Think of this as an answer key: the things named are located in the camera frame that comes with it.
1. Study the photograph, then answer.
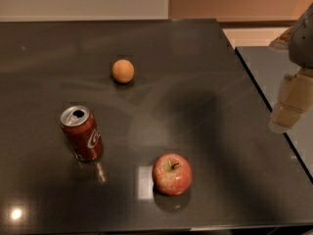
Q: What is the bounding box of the red cola can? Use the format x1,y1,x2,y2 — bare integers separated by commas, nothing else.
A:
60,106,104,162

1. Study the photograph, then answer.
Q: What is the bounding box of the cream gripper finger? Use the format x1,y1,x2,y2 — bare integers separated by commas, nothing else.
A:
269,68,313,133
269,27,292,49

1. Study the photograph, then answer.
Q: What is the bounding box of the grey side table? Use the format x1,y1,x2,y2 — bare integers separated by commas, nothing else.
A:
235,46,313,180

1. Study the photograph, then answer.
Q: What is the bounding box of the orange fruit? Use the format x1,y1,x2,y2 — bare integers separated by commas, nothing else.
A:
112,60,135,83

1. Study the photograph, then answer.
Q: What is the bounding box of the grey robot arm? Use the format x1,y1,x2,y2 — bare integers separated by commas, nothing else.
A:
269,4,313,133

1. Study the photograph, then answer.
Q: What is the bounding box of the red apple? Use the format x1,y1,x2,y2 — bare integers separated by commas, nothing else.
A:
152,153,193,196

